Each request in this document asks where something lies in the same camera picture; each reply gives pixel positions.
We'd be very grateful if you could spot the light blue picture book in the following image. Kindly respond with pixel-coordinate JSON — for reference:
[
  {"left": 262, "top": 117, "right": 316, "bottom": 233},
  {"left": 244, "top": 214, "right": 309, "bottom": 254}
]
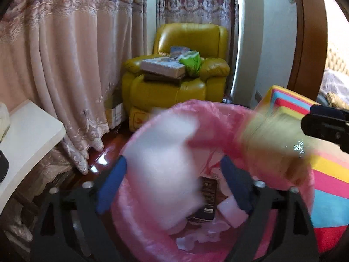
[{"left": 169, "top": 46, "right": 190, "bottom": 59}]

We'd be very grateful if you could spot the thick white book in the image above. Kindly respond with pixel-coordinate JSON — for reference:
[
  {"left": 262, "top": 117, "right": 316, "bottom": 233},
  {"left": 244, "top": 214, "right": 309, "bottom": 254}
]
[{"left": 140, "top": 57, "right": 186, "bottom": 78}]

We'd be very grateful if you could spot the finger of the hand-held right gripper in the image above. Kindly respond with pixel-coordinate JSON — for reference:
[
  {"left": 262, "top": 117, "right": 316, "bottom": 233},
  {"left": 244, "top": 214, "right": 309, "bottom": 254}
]
[
  {"left": 310, "top": 104, "right": 349, "bottom": 120},
  {"left": 301, "top": 114, "right": 349, "bottom": 154}
]

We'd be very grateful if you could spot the beige tufted bed headboard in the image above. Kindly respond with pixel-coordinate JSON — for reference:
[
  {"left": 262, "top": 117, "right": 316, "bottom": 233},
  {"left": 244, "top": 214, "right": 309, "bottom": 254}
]
[{"left": 325, "top": 43, "right": 349, "bottom": 76}]

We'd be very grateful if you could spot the white foam sheet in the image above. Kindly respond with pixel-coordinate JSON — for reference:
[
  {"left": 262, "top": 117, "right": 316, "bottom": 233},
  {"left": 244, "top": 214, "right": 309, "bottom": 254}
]
[{"left": 127, "top": 113, "right": 203, "bottom": 230}]

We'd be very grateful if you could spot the sheer lace curtain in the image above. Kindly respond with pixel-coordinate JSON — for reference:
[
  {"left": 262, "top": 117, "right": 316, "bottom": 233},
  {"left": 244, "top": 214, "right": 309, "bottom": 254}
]
[{"left": 156, "top": 0, "right": 239, "bottom": 102}]

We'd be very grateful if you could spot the pink lined trash bin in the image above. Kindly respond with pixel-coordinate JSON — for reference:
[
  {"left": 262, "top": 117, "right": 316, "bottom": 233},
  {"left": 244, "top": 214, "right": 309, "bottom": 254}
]
[{"left": 111, "top": 100, "right": 316, "bottom": 262}]

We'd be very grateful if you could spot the beige lace table cloth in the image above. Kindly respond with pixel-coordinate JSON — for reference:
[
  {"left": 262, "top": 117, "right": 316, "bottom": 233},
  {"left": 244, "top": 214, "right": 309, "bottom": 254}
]
[{"left": 0, "top": 147, "right": 75, "bottom": 253}]

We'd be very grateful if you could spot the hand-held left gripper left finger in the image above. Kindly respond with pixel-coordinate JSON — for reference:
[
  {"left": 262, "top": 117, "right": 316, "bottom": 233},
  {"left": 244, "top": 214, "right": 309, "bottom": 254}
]
[{"left": 30, "top": 155, "right": 128, "bottom": 262}]

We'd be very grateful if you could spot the white table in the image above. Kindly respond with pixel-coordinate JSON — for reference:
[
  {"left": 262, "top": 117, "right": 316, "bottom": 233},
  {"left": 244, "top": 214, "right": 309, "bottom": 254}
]
[{"left": 0, "top": 99, "right": 67, "bottom": 211}]

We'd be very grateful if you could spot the white foam block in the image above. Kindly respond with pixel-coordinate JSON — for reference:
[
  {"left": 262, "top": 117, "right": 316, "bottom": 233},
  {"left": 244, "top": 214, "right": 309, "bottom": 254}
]
[{"left": 216, "top": 195, "right": 249, "bottom": 228}]

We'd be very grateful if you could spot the pale yellow wrapper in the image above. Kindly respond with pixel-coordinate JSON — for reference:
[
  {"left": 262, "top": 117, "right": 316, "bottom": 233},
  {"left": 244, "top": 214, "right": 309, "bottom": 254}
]
[{"left": 237, "top": 109, "right": 312, "bottom": 186}]

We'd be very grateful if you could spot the black printed packet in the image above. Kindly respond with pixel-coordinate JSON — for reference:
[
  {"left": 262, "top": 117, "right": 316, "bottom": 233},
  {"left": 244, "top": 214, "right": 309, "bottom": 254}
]
[{"left": 186, "top": 176, "right": 220, "bottom": 223}]

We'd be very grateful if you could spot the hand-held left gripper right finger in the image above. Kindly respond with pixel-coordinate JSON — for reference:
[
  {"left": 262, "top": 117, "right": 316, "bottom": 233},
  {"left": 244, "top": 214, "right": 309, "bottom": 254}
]
[{"left": 220, "top": 155, "right": 320, "bottom": 262}]

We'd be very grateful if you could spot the black object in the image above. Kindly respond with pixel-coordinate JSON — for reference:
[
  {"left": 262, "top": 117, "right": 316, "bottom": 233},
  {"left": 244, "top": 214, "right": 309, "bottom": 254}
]
[{"left": 0, "top": 150, "right": 10, "bottom": 184}]

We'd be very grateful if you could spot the brown wooden door frame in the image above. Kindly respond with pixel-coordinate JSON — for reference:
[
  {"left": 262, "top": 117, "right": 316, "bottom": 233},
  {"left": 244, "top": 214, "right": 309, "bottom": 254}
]
[{"left": 287, "top": 0, "right": 328, "bottom": 97}]

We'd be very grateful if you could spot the yellow leather armchair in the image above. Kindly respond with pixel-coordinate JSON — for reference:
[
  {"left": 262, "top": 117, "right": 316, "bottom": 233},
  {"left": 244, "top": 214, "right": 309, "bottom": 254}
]
[{"left": 121, "top": 23, "right": 231, "bottom": 132}]

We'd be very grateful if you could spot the pink embroidered curtain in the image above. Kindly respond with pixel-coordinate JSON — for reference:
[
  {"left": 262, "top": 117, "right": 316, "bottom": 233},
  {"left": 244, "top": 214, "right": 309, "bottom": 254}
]
[{"left": 0, "top": 0, "right": 148, "bottom": 176}]

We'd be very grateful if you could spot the green plastic bag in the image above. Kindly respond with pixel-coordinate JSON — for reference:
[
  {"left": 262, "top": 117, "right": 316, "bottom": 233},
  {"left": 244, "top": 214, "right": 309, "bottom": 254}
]
[{"left": 178, "top": 50, "right": 202, "bottom": 77}]

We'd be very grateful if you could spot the cardboard box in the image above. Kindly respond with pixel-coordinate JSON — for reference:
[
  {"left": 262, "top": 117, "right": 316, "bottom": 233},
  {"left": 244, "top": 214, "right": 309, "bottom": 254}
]
[{"left": 105, "top": 88, "right": 126, "bottom": 130}]

